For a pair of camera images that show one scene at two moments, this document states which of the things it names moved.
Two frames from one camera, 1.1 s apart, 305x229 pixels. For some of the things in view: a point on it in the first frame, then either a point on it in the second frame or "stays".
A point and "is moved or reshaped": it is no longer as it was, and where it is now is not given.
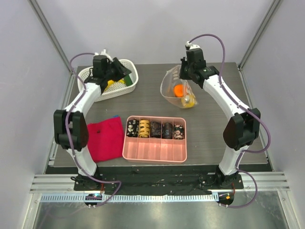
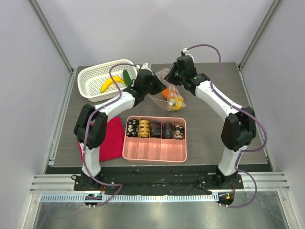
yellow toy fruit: x=188 y=101 to x=179 y=102
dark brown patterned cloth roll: x=155 y=129 stays
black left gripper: x=122 y=71 to x=159 y=86
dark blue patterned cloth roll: x=167 y=130 stays
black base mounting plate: x=158 y=183 stays
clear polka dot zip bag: x=177 y=90 is moved or reshaped
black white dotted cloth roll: x=132 y=128 stays
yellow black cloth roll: x=144 y=129 stays
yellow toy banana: x=111 y=82 stays
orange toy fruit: x=178 y=90 to x=165 y=93
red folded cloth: x=105 y=139 stays
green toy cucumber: x=127 y=80 stays
